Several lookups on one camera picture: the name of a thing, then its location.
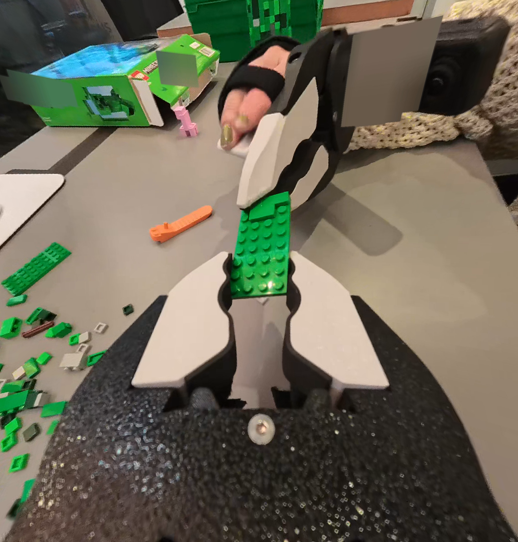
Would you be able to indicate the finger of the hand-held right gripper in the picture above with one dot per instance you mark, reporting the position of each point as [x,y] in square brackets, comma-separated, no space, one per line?
[303,114]
[318,178]

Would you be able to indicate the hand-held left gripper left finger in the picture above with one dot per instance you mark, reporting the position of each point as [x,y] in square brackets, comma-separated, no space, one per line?
[183,338]

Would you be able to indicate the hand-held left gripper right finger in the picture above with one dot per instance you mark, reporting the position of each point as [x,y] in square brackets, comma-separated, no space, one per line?
[339,338]

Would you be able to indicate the green L-shaped lego tile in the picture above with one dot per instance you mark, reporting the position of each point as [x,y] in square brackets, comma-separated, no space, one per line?
[265,207]

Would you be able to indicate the dark green small lego tile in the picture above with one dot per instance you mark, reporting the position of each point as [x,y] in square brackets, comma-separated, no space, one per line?
[128,309]

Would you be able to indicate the green lego base plate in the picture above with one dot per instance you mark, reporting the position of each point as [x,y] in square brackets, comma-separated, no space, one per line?
[261,262]

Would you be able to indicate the person's right forearm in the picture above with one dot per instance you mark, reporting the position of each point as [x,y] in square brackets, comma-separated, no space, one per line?
[508,114]

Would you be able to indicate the grey lego brick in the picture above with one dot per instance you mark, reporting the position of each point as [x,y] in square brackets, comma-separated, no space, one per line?
[75,358]

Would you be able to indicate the orange lego brick separator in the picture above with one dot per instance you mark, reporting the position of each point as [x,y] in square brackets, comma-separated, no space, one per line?
[178,224]

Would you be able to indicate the pink lego pig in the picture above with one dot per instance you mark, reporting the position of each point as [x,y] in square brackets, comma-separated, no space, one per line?
[186,122]

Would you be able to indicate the brown lego bar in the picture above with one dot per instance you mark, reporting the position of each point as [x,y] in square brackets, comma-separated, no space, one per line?
[38,329]

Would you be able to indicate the long green studded lego plate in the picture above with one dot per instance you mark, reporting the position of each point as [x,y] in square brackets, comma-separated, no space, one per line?
[37,269]

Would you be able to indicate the pile of loose lego pieces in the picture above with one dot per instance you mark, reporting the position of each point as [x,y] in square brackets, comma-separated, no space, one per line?
[11,328]

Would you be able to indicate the green lego set box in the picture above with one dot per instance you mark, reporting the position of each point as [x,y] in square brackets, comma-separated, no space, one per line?
[111,55]

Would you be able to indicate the person's right hand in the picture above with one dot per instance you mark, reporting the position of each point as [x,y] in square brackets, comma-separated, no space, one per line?
[254,110]

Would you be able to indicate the large green blocky model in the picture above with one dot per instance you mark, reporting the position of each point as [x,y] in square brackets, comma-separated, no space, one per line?
[225,29]

